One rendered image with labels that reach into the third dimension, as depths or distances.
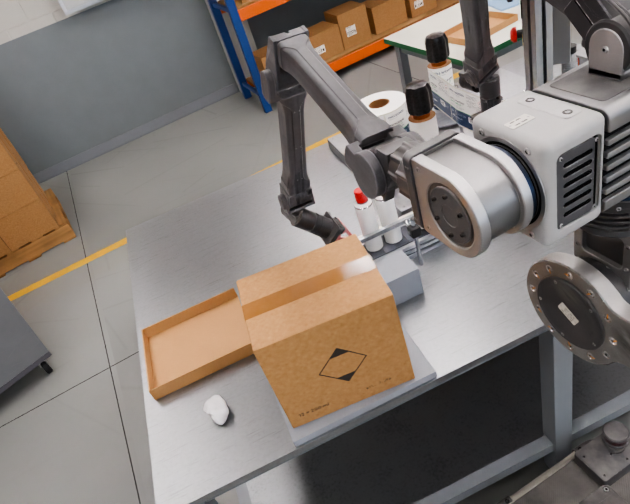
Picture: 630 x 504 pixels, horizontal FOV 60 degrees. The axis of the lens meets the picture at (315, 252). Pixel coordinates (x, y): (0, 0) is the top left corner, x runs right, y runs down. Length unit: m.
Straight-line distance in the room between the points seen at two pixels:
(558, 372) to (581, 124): 1.02
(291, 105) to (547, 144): 0.65
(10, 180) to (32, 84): 1.51
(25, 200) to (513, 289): 3.55
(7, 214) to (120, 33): 2.08
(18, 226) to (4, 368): 1.47
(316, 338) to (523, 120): 0.60
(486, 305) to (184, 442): 0.82
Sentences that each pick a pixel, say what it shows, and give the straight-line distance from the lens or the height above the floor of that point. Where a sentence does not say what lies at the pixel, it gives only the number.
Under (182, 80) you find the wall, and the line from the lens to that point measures 5.74.
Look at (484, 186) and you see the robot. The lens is 0.68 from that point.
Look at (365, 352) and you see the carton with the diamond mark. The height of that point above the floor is 0.99.
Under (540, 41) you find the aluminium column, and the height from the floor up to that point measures 1.36.
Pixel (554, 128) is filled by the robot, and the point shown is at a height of 1.53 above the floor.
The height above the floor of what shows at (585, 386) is 0.22.
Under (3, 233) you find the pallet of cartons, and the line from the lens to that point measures 4.42.
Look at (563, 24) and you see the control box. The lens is 1.43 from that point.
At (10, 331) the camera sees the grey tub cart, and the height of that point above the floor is 0.38.
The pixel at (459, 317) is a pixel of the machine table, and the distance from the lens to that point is 1.43.
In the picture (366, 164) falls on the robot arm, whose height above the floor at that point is 1.46.
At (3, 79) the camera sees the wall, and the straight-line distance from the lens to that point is 5.60.
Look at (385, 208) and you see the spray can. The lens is 1.52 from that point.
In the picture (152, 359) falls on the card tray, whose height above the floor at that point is 0.83.
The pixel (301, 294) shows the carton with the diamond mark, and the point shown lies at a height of 1.12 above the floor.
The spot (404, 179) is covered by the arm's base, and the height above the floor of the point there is 1.47.
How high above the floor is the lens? 1.87
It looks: 36 degrees down
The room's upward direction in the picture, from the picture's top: 20 degrees counter-clockwise
